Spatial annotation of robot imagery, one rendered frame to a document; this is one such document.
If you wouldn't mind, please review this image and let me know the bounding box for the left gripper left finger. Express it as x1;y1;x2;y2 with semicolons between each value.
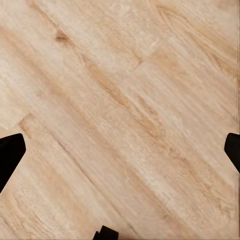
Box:
0;133;26;193

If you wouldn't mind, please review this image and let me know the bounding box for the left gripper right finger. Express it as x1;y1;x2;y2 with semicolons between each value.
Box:
224;132;240;173

